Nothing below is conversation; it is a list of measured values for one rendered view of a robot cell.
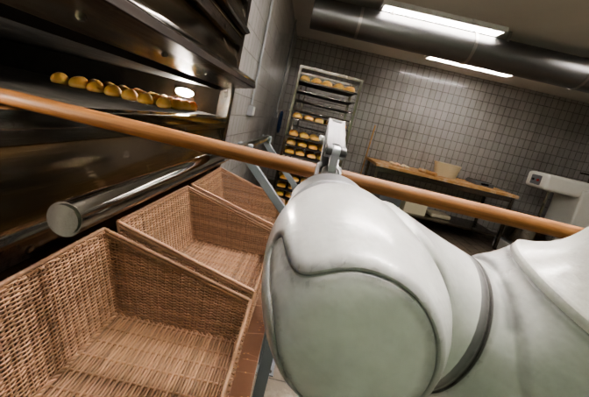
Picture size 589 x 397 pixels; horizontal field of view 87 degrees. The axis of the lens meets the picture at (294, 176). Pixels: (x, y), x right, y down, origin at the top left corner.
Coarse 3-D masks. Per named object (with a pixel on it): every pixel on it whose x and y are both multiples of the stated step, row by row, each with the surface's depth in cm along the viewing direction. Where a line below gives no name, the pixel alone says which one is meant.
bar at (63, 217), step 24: (240, 144) 87; (264, 144) 143; (168, 168) 43; (192, 168) 49; (96, 192) 29; (120, 192) 31; (144, 192) 35; (48, 216) 25; (72, 216) 25; (96, 216) 27; (264, 336) 159; (264, 360) 106; (264, 384) 108
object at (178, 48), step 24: (0, 0) 54; (24, 0) 54; (48, 0) 54; (72, 0) 53; (96, 0) 53; (120, 0) 57; (72, 24) 67; (96, 24) 67; (120, 24) 66; (144, 24) 66; (144, 48) 90; (168, 48) 89; (192, 48) 92; (192, 72) 134; (216, 72) 133
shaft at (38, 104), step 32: (0, 96) 58; (32, 96) 58; (128, 128) 58; (160, 128) 58; (256, 160) 58; (288, 160) 58; (384, 192) 59; (416, 192) 59; (512, 224) 59; (544, 224) 59
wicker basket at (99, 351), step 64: (64, 256) 75; (128, 256) 91; (0, 320) 59; (64, 320) 74; (128, 320) 93; (192, 320) 94; (0, 384) 58; (64, 384) 70; (128, 384) 73; (192, 384) 78
